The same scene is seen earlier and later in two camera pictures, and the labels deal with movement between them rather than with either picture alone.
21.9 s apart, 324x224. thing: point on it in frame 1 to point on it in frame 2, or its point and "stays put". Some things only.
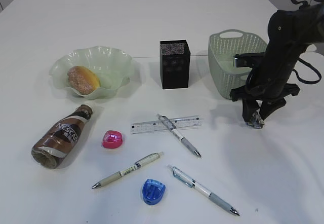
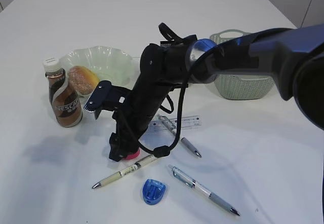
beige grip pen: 121,173 stays put
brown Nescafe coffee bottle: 50,150 to 65,101
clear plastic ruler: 158,125 stays put
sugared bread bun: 82,80 stays put
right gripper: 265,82 to 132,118
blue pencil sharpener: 153,191 stays put
